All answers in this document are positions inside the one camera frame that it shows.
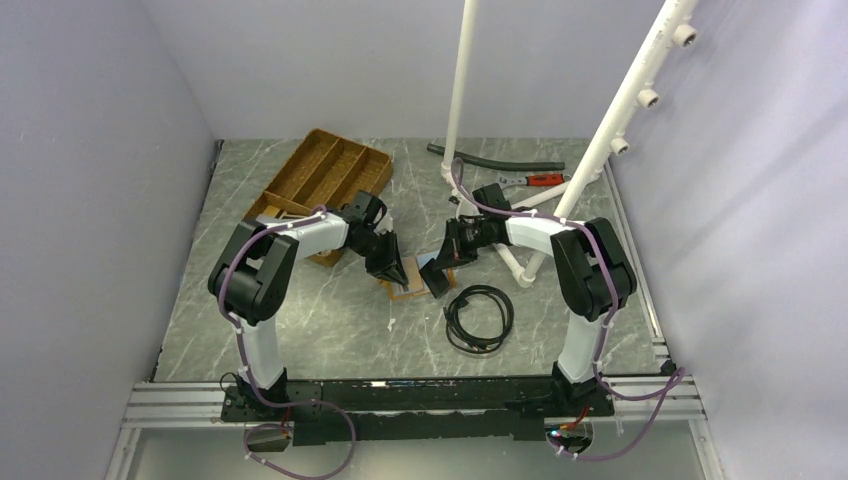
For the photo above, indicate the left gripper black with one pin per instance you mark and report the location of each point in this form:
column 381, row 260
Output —
column 389, row 265

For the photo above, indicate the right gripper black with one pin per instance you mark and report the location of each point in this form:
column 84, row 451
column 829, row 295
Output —
column 454, row 252

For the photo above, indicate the orange card holder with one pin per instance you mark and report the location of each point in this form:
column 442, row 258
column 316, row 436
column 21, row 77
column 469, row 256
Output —
column 417, row 286

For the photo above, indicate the woven brown organizer tray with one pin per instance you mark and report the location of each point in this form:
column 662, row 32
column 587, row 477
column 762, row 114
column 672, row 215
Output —
column 325, row 169

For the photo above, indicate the white card stack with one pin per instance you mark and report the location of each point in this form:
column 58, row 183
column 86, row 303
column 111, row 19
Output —
column 272, row 214

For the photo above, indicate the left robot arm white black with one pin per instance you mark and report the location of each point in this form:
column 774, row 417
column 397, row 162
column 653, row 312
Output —
column 252, row 275

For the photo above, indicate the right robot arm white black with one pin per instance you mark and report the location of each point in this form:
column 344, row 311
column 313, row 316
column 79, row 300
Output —
column 595, row 275

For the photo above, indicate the black foam tube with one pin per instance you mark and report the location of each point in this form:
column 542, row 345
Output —
column 509, row 166

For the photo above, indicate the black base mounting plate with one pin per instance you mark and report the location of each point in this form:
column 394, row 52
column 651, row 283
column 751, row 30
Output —
column 324, row 411

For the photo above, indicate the aluminium rail frame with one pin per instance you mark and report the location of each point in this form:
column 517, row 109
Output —
column 669, row 394

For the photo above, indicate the white PVC pipe frame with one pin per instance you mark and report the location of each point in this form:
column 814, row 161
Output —
column 550, row 68

